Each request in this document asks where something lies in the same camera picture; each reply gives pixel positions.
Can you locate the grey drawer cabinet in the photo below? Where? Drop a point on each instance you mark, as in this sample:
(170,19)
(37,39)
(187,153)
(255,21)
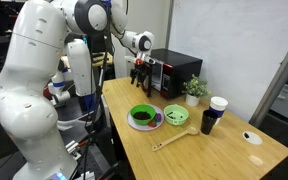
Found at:
(287,100)

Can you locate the small potted green plant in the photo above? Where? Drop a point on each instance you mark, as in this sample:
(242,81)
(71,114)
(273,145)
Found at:
(195,88)

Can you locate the black plastic cup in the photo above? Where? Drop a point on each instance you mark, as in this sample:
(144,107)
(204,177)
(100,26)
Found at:
(208,123)

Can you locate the purple toy grapes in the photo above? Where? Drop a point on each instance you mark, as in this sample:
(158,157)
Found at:
(158,117)

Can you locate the white cup with blue band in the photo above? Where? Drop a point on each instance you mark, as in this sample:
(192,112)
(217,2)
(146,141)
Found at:
(218,105)

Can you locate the lavender round plate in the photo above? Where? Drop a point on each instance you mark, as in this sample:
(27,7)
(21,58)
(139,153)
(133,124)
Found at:
(140,128)

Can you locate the wooden spoon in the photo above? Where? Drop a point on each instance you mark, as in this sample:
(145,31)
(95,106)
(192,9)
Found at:
(174,137)

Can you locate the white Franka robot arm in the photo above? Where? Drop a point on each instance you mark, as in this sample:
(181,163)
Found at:
(27,100)

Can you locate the orange black clamp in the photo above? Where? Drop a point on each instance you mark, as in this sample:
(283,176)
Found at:
(82,144)

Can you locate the grey metal frame beam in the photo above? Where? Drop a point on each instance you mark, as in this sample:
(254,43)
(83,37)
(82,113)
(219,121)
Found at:
(277,76)

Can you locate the red black microwave body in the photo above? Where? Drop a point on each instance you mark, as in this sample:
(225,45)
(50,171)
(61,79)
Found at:
(184,66)

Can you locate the bright green bowl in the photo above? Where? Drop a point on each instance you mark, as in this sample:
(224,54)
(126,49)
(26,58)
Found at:
(135,111)

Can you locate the wooden background desk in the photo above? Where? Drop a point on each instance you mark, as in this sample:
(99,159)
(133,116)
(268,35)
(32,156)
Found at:
(102,60)

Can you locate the scattered coffee beans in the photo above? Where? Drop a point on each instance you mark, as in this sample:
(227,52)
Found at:
(170,115)

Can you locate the aluminium extrusion bar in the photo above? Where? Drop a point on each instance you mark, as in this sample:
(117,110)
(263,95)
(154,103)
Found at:
(89,175)
(72,150)

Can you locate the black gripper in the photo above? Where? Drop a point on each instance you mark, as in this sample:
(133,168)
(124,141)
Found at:
(141,69)

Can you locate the heap of coffee beans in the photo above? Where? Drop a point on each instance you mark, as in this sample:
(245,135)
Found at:
(142,115)

